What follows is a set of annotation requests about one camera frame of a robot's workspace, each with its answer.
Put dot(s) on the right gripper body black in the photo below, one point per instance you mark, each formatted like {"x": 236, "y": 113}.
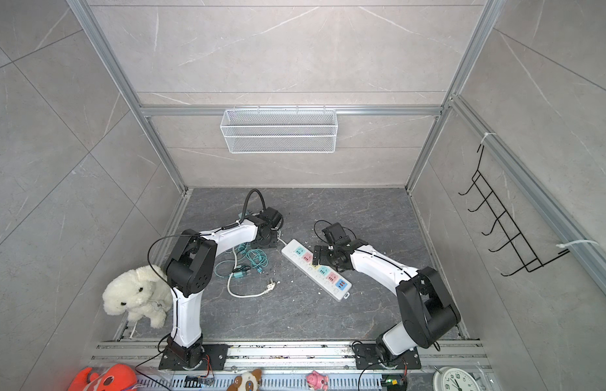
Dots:
{"x": 328, "y": 256}

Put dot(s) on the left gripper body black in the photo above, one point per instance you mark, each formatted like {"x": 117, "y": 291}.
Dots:
{"x": 272, "y": 241}

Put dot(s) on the white multicolour power strip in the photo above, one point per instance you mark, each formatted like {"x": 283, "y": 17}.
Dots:
{"x": 329, "y": 280}

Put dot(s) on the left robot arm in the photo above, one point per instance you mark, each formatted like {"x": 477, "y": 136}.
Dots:
{"x": 190, "y": 266}

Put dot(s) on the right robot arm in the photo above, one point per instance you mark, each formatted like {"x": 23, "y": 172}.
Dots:
{"x": 426, "y": 307}

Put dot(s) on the pink plush toy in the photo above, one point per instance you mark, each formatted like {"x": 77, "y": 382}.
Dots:
{"x": 317, "y": 381}

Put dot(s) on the white plush dog toy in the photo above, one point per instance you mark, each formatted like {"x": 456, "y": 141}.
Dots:
{"x": 140, "y": 293}

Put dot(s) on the brown white plush puppy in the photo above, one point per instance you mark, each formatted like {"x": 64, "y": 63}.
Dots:
{"x": 247, "y": 381}

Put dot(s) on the white analog clock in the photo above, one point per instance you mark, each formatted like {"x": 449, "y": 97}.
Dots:
{"x": 454, "y": 379}

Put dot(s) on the red plush toy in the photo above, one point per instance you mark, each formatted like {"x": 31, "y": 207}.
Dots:
{"x": 119, "y": 377}

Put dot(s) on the white wire mesh basket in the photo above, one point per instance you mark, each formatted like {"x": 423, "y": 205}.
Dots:
{"x": 256, "y": 131}

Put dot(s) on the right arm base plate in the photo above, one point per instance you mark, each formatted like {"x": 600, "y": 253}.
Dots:
{"x": 374, "y": 356}

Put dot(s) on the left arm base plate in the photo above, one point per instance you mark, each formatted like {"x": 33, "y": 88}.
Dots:
{"x": 195, "y": 358}

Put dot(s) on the black wire hook rack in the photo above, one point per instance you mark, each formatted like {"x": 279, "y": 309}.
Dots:
{"x": 504, "y": 222}

